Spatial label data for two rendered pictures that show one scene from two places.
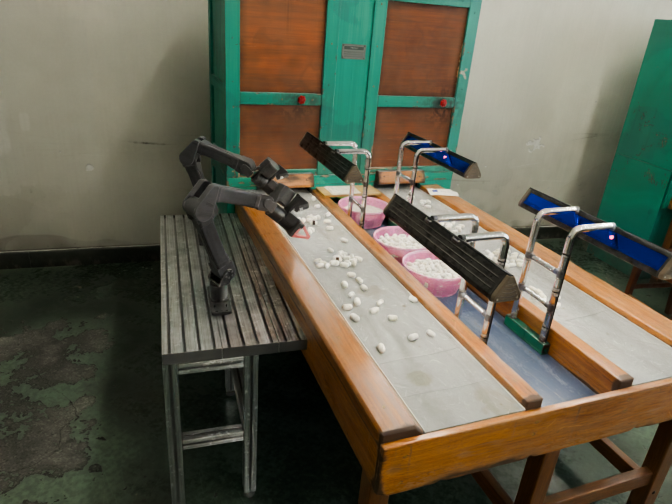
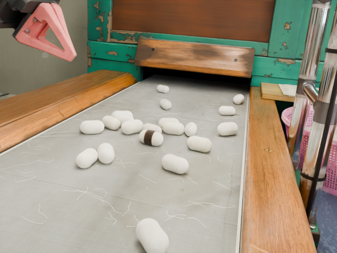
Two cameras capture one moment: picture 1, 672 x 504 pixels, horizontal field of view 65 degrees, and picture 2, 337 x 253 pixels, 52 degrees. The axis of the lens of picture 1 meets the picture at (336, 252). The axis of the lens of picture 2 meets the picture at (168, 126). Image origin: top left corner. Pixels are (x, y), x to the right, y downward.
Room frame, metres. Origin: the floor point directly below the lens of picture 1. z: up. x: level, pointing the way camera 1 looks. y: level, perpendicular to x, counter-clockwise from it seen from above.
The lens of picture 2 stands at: (1.92, -0.17, 0.92)
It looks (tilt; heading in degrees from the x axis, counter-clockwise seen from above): 18 degrees down; 34
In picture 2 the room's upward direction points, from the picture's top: 4 degrees clockwise
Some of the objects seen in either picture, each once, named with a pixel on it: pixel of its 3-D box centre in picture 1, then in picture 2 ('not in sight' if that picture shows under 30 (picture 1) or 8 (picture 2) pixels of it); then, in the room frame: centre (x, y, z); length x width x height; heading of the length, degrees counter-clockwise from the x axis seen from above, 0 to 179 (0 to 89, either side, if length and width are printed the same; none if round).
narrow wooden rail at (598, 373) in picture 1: (452, 261); not in sight; (2.08, -0.51, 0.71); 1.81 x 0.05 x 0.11; 23
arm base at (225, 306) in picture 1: (218, 291); not in sight; (1.65, 0.41, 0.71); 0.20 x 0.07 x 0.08; 19
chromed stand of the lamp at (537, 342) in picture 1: (558, 278); not in sight; (1.59, -0.75, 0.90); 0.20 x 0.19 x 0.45; 23
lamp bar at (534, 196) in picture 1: (590, 226); not in sight; (1.63, -0.82, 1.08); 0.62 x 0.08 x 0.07; 23
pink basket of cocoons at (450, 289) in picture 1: (434, 274); not in sight; (1.91, -0.40, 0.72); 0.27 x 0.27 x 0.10
